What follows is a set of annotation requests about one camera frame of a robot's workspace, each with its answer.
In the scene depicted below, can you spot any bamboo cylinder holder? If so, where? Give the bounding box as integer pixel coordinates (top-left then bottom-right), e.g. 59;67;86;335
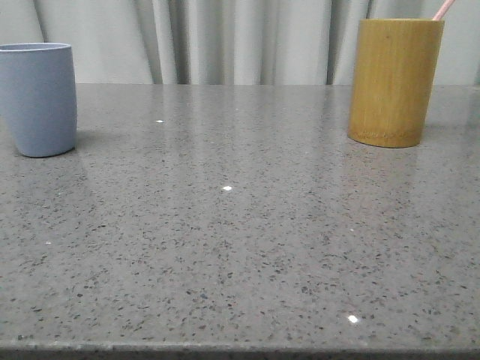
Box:
347;19;444;148

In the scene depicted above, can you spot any pink chopstick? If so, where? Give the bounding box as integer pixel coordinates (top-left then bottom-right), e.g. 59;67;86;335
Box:
432;0;455;21

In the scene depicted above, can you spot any blue plastic cup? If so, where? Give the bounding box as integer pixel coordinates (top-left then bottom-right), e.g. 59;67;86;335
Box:
1;43;77;158

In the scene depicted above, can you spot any grey white curtain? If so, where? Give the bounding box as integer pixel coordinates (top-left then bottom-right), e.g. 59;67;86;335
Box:
0;0;480;86

